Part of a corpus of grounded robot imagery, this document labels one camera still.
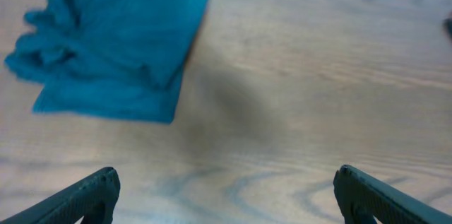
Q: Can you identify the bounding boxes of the black patterned shorts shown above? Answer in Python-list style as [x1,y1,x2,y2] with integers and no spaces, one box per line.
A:
[443,15,452,40]

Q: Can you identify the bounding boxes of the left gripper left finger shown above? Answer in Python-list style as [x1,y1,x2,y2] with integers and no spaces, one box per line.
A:
[1,167,121,224]

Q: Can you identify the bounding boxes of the folded navy shorts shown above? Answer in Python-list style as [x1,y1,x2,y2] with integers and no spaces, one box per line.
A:
[5,0,192,123]

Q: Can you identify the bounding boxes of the navy blue shorts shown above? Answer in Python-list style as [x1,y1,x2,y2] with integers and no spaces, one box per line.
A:
[45,0,212,89]

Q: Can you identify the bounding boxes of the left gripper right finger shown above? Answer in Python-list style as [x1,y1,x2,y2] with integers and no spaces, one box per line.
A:
[333,165,451,224]

